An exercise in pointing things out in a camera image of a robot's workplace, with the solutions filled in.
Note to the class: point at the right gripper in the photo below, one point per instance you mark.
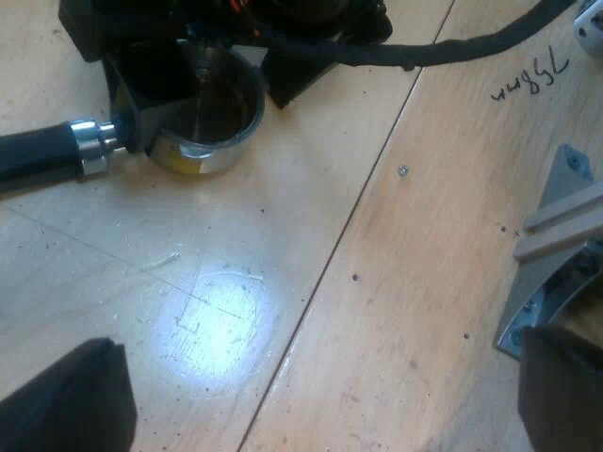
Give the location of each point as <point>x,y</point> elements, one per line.
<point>155,19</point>

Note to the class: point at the grey metal bracket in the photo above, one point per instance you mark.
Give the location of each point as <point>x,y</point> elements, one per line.
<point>532,306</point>
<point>565,179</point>

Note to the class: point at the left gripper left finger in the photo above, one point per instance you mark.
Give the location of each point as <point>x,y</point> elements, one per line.
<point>70,405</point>

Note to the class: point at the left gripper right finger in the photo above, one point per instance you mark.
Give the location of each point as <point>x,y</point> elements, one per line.
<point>565,395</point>

